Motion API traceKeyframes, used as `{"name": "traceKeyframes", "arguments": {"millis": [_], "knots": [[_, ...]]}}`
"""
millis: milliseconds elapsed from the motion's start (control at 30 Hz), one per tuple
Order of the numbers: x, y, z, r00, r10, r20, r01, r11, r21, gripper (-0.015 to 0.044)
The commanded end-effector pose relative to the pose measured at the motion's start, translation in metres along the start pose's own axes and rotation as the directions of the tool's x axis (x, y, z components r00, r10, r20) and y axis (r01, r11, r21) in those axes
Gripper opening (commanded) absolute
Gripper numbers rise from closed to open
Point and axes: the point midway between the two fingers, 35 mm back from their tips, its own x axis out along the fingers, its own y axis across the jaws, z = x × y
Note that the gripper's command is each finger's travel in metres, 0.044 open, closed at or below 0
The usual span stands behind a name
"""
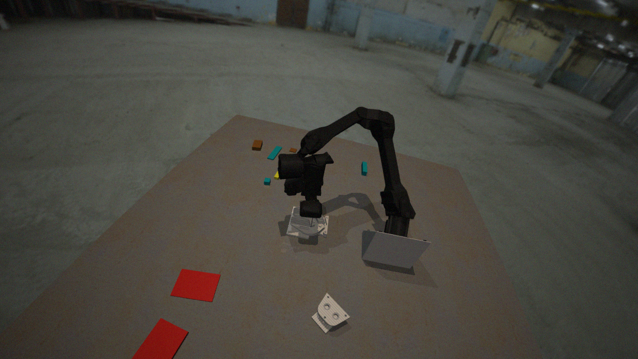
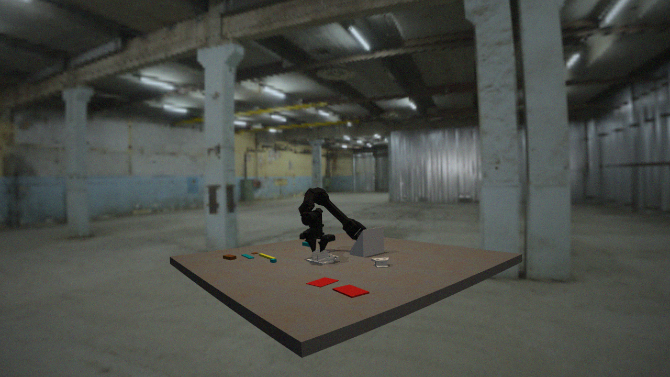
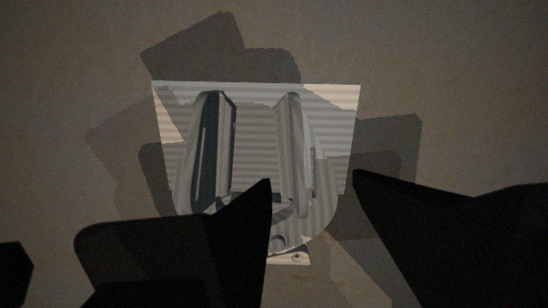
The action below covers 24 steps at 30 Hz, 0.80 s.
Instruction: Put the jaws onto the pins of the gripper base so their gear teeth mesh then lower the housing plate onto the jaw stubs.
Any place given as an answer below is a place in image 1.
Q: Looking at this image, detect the teal flat bar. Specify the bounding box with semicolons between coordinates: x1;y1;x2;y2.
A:
267;146;282;160

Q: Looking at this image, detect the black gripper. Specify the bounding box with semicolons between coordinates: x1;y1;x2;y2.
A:
300;174;323;218

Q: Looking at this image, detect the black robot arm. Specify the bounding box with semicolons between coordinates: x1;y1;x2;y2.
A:
278;107;416;238

